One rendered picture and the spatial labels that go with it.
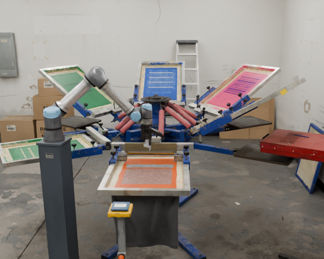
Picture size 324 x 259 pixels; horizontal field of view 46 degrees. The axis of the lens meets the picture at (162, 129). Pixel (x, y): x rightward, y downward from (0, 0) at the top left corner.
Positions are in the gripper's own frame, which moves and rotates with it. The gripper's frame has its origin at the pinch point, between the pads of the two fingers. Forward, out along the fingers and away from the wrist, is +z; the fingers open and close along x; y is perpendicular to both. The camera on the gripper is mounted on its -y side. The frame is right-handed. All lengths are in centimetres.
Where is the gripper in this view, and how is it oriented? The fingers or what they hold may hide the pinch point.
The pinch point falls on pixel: (150, 148)
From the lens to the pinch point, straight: 299.7
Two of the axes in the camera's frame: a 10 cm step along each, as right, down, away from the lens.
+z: 0.1, 9.7, 2.5
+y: -10.0, 0.0, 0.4
